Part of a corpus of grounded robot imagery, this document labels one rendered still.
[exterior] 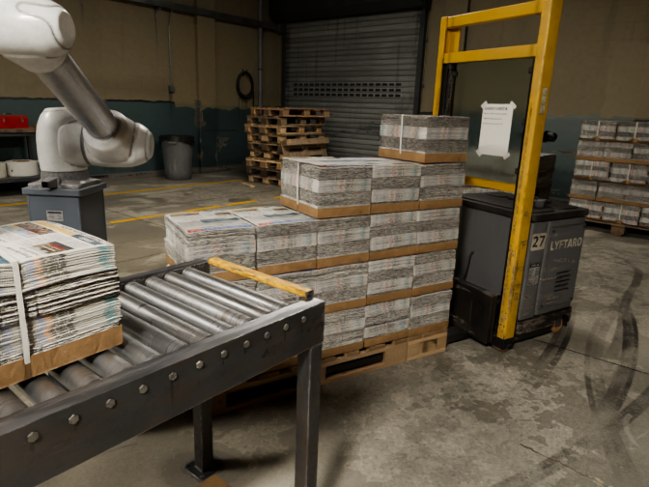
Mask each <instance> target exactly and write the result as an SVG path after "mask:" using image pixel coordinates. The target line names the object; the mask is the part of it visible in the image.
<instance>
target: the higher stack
mask: <svg viewBox="0 0 649 487"><path fill-rule="evenodd" d="M382 117H383V118H384V119H381V131H380V148H383V149H389V150H398V151H400V154H401V151H405V152H413V153H420V154H459V153H466V151H467V146H468V145H467V142H468V141H467V140H468V139H467V134H468V132H467V131H468V127H469V122H470V118H469V117H459V116H431V115H405V114H402V115H398V114H383V115H382ZM383 158H387V157H383ZM388 159H393V160H396V161H398V160H399V161H404V162H410V163H415V164H419V165H422V166H421V168H422V169H421V176H420V184H419V188H420V189H419V192H418V193H419V195H418V196H419V197H418V201H429V200H441V199H454V198H461V197H462V196H463V186H464V185H465V176H466V174H465V166H466V165H465V164H463V163H460V161H454V162H425V163H424V162H418V161H411V160H405V159H398V158H388ZM459 209H460V208H458V207H446V208H435V209H425V210H419V209H418V210H415V211H417V217H418V219H417V221H416V222H415V223H416V227H415V229H416V230H415V232H417V234H416V237H417V241H416V244H415V245H417V246H419V245H423V244H437V243H445V242H453V241H456V240H457V239H458V234H459V227H458V226H459V224H458V223H459V217H458V216H459V215H458V214H459V213H460V211H459ZM455 254H456V251H455V249H453V248H452V249H445V250H439V251H432V252H425V253H418V254H416V253H415V254H412V255H414V256H415V260H414V266H413V273H412V276H413V280H412V283H411V284H412V287H411V288H412V290H413V288H418V287H423V286H429V285H434V284H439V283H444V282H449V281H452V279H453V276H454V275H453V271H454V270H455V262H456V259H455V257H456V256H455ZM452 294H453V293H452V290H450V289H446V290H441V291H436V292H432V293H427V294H422V295H417V296H411V297H409V307H410V309H409V314H410V315H409V326H408V328H409V329H415V328H419V327H423V326H427V325H431V324H435V323H439V322H443V321H448V319H449V306H450V301H451V299H452ZM405 338H406V339H407V342H408V346H407V355H406V361H409V360H412V359H416V358H422V357H426V356H428V355H432V354H435V353H439V352H442V351H445V349H446V338H447V328H443V329H436V330H432V331H428V332H424V333H421V334H417V335H414V336H410V337H405Z"/></svg>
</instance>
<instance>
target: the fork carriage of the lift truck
mask: <svg viewBox="0 0 649 487"><path fill-rule="evenodd" d="M452 280H453V288H451V289H450V290H452V293H453V294H452V299H451V301H450V306H449V319H448V320H449V323H448V325H449V326H451V327H453V326H458V327H460V328H462V329H465V330H466V331H467V335H469V336H471V337H473V338H475V339H477V340H478V341H480V342H482V343H484V344H487V343H489V342H490V343H492V338H493V330H494V317H495V310H496V303H497V296H498V294H497V293H495V292H492V291H490V290H487V289H485V288H482V287H480V286H477V285H475V284H473V283H470V282H468V281H465V280H463V279H460V278H459V277H456V276H453V279H452Z"/></svg>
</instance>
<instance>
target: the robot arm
mask: <svg viewBox="0 0 649 487"><path fill-rule="evenodd" d="M75 36H76V33H75V26H74V23H73V20H72V18H71V16H70V14H69V13H68V12H67V11H66V10H65V9H64V8H63V7H62V6H60V5H59V4H57V3H55V2H53V1H50V0H0V55H2V56H3V57H4V58H6V59H8V60H10V61H12V62H14V63H16V64H18V65H19V66H21V67H22V68H24V69H25V70H27V71H29V72H34V73H35V74H36V75H37V76H38V77H39V78H40V80H41V81H42V82H43V83H44V84H45V85H46V86H47V88H48V89H49V90H50V91H51V92H52V93H53V94H54V95H55V97H56V98H57V99H58V100H59V101H60V102H61V103H62V104H63V105H64V106H65V107H52V108H46V109H45V110H44V111H43V112H42V114H41V115H40V118H39V120H38V124H37V131H36V141H37V152H38V159H39V164H40V169H41V178H40V179H39V180H38V181H35V182H33V183H29V184H28V187H29V188H59V189H73V190H76V189H81V188H83V187H86V186H92V185H95V184H100V179H95V178H90V177H89V172H88V166H90V165H97V166H105V167H133V166H137V165H140V164H143V163H145V162H147V161H148V160H149V159H150V158H152V156H153V154H154V148H155V142H154V137H153V135H152V133H151V132H150V131H149V130H148V129H147V128H146V127H144V126H143V125H141V124H139V123H134V122H133V121H131V120H130V119H129V118H127V117H126V116H124V115H123V114H121V113H120V112H118V111H116V110H111V109H109V108H108V107H107V105H106V104H105V103H104V101H103V100H102V98H101V97H100V96H99V94H98V93H97V91H96V90H95V89H94V87H93V86H92V84H91V83H90V82H89V80H88V79H87V78H86V76H85V75H84V74H83V72H82V71H81V70H80V68H79V67H78V66H77V65H76V64H75V62H74V61H73V60H72V58H71V57H70V55H69V54H68V52H69V51H70V50H71V49H72V48H73V46H74V42H75Z"/></svg>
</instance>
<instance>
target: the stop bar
mask: <svg viewBox="0 0 649 487"><path fill-rule="evenodd" d="M209 264H210V265H213V266H216V267H219V268H220V269H223V270H226V271H229V272H234V273H236V274H239V275H242V276H245V277H248V278H251V279H254V280H256V281H259V282H262V283H265V284H267V285H270V286H273V287H275V288H278V289H281V290H284V291H287V292H290V293H293V294H295V295H298V296H301V297H304V298H307V299H308V298H310V297H313V295H314V290H312V289H309V288H306V287H303V286H300V285H297V284H294V283H292V282H289V281H286V280H283V279H280V278H277V277H274V276H271V275H268V274H265V273H262V272H257V271H254V270H251V269H249V268H246V267H243V266H240V265H237V264H234V263H231V262H228V261H225V260H222V259H219V258H216V257H212V258H209Z"/></svg>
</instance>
